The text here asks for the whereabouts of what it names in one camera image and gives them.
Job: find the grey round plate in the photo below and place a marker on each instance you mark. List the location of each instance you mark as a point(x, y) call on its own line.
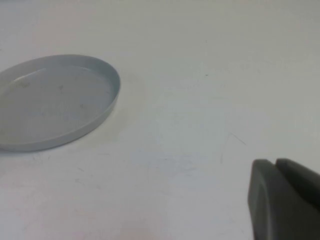
point(55, 105)

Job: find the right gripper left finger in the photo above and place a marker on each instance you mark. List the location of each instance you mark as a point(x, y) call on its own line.
point(265, 200)

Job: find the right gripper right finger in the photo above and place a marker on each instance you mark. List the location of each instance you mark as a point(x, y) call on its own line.
point(302, 180)

